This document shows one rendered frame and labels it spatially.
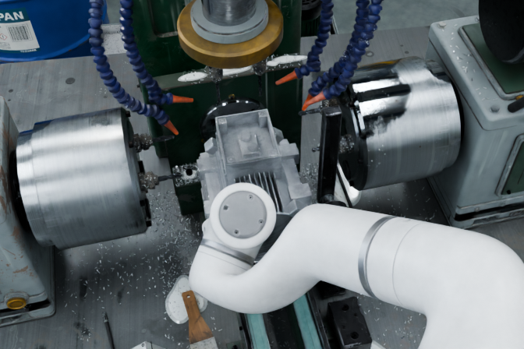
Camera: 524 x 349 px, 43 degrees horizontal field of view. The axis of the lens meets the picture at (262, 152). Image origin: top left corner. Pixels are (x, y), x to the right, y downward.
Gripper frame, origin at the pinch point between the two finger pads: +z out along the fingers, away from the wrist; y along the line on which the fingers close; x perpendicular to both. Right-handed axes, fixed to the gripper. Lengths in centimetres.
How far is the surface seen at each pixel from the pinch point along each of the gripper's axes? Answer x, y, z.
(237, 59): 26.5, 5.6, -12.1
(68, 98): 47, -32, 60
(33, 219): 9.8, -33.7, 6.1
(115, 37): 91, -22, 133
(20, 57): 93, -60, 142
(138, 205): 8.6, -15.2, 6.0
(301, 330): -19.2, 9.3, 8.5
